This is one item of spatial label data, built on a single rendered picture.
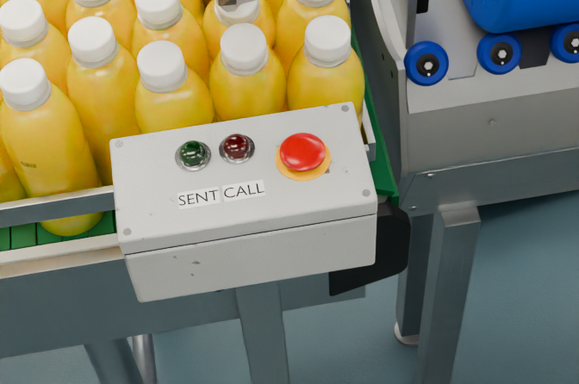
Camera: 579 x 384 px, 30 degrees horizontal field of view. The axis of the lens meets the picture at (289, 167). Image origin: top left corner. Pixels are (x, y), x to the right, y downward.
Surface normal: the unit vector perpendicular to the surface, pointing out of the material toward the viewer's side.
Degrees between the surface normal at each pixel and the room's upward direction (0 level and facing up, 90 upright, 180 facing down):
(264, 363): 90
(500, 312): 0
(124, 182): 0
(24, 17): 0
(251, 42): 10
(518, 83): 52
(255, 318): 90
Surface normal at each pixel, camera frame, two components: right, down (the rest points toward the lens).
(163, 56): -0.08, -0.54
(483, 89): 0.10, 0.28
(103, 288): 0.16, 0.80
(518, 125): 0.14, 0.56
